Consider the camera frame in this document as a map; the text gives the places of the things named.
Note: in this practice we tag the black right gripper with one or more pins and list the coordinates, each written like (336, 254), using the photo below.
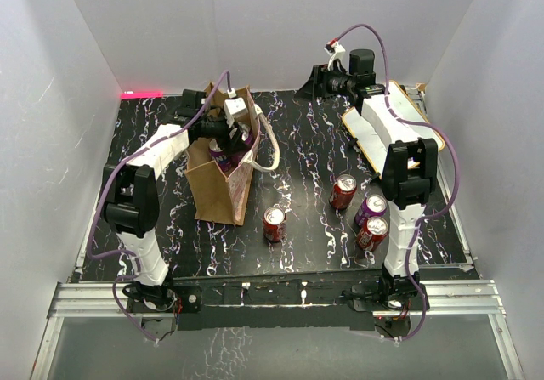
(318, 87)

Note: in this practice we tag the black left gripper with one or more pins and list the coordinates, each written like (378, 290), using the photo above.
(227, 144)

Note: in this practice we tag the brown canvas tote bag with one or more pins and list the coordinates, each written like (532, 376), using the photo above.
(221, 197)

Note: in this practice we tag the purple fanta can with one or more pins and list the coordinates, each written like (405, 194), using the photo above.
(219, 156)
(372, 206)
(246, 135)

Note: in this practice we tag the purple Fanta can back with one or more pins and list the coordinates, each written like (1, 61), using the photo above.
(219, 156)

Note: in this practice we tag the red cola can front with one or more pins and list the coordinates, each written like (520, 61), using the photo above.
(274, 224)

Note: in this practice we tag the red cola can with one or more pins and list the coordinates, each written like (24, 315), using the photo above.
(274, 224)
(343, 191)
(372, 233)

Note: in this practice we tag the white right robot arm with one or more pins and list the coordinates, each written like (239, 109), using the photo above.
(408, 160)

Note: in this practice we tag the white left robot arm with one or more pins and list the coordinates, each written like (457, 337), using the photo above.
(129, 201)

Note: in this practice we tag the yellow framed whiteboard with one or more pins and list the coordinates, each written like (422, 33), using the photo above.
(408, 116)

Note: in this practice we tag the red cola can centre right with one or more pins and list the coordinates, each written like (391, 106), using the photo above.
(343, 191)

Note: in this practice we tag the red cola can far right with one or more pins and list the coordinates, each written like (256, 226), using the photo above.
(372, 233)

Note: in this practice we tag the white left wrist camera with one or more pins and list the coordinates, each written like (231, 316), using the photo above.
(235, 106)

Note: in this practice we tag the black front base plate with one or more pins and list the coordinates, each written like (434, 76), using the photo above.
(345, 298)

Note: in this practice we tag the aluminium rail frame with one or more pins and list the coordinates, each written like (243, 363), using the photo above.
(91, 334)

